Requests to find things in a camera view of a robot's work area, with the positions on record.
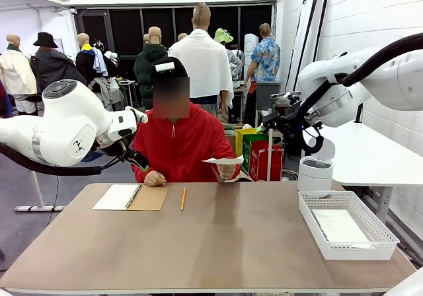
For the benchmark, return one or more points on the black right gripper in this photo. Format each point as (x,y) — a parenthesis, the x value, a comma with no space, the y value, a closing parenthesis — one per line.
(299,117)

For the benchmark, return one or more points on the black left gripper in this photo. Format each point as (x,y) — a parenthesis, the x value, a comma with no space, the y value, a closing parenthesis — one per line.
(117,147)

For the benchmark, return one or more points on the brown spiral notebook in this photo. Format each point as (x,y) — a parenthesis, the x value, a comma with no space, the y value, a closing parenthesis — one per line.
(148,198)

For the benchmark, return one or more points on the white paper sheet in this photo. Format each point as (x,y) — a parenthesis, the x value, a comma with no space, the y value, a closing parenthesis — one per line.
(224,160)

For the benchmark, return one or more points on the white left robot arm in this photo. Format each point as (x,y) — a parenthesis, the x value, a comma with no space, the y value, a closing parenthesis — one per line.
(66,127)

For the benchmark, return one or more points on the person's right forearm red sleeve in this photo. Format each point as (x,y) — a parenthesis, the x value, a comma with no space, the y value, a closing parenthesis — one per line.
(142,173)

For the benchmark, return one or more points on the person's right hand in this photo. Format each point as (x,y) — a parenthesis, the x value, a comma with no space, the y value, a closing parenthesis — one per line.
(155,178)

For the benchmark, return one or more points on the person's left hand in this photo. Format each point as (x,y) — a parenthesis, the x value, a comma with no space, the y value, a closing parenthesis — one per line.
(226,171)

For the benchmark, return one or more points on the glass jar with dark liquid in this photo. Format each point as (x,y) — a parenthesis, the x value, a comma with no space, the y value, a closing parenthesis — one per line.
(282,103)

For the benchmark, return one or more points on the green paper bag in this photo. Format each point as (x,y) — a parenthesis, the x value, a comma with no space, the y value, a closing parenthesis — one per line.
(257,137)

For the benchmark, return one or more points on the small white side table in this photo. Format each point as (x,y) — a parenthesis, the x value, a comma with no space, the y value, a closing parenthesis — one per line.
(270,144)

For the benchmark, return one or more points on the grey metal cabinet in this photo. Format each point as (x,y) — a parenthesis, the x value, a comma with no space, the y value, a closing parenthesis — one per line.
(267,94)

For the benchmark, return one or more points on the grey tray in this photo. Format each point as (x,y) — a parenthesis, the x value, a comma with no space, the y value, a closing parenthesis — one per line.
(284,94)

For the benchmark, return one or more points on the yellow paper bag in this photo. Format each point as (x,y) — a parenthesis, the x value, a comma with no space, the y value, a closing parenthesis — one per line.
(239,140)

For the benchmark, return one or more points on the person in red hoodie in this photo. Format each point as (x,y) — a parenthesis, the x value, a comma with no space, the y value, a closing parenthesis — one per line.
(178,144)

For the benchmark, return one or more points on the brown cardboard box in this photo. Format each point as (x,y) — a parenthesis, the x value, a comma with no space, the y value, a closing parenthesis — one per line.
(231,144)

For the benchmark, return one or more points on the red paper bag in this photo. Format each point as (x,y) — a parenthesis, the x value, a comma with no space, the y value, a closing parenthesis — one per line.
(261,167)

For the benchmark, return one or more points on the yellow pencil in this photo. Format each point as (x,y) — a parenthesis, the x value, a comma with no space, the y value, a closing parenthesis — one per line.
(183,198)

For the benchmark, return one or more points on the mannequin in floral blue shirt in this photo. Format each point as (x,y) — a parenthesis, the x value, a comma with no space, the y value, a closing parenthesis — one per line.
(266,61)

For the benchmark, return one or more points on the white cylinder tower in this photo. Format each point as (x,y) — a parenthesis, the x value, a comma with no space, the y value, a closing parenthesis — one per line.
(249,50)

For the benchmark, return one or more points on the small white work table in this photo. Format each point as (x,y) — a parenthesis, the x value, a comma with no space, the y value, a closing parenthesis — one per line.
(127,84)

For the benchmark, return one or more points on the black framed white panel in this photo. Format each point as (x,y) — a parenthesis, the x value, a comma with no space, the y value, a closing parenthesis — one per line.
(302,45)
(319,28)

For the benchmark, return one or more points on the black tripod stand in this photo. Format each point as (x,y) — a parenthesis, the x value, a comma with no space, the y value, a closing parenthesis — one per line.
(359,112)

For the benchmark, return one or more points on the mannequin with white shawl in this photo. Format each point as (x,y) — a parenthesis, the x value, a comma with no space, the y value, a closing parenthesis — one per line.
(201,61)

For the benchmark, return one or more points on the mannequin in dark green jacket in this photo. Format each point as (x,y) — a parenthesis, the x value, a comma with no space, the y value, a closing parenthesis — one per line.
(147,64)

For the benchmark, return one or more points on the mannequin with green hat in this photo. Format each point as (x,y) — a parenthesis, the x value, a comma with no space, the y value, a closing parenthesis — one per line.
(223,35)

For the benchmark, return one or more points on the black baseball cap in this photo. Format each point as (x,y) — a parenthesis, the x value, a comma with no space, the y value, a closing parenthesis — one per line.
(180,69)

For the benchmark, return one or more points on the mannequin with yellow collar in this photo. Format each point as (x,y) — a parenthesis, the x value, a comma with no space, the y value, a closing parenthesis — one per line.
(87,61)

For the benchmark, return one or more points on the white desk foot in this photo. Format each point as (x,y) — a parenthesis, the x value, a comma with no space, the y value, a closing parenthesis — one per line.
(36,208)

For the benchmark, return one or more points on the mannequin with black bucket hat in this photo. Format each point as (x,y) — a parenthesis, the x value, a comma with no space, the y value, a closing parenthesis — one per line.
(54,66)

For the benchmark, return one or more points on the mannequin in cream jacket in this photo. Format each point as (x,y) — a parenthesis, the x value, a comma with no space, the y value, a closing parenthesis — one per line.
(16,74)

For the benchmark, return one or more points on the white plastic mesh basket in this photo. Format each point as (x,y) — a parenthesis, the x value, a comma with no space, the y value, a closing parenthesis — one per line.
(360,253)

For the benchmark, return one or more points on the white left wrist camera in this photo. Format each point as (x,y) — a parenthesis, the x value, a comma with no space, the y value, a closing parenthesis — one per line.
(140,115)

